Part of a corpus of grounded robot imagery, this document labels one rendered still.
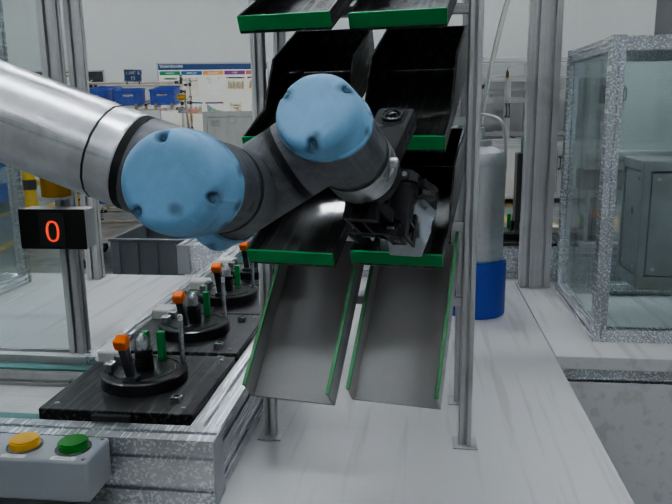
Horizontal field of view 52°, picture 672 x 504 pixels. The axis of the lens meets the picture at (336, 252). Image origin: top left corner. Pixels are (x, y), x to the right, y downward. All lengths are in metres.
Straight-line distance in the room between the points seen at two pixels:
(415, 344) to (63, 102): 0.66
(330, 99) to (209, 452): 0.57
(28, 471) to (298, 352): 0.40
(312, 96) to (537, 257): 1.63
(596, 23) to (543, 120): 10.55
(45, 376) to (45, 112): 0.89
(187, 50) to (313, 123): 11.21
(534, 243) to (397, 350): 1.17
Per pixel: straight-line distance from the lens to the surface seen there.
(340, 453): 1.15
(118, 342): 1.09
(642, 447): 1.75
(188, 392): 1.13
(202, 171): 0.47
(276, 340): 1.07
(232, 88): 11.65
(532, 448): 1.20
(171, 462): 1.02
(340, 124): 0.57
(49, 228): 1.30
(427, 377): 1.02
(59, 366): 1.38
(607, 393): 1.68
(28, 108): 0.55
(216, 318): 1.42
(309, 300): 1.09
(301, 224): 1.06
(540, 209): 2.14
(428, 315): 1.06
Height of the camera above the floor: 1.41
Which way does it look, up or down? 12 degrees down
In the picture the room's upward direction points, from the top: 1 degrees counter-clockwise
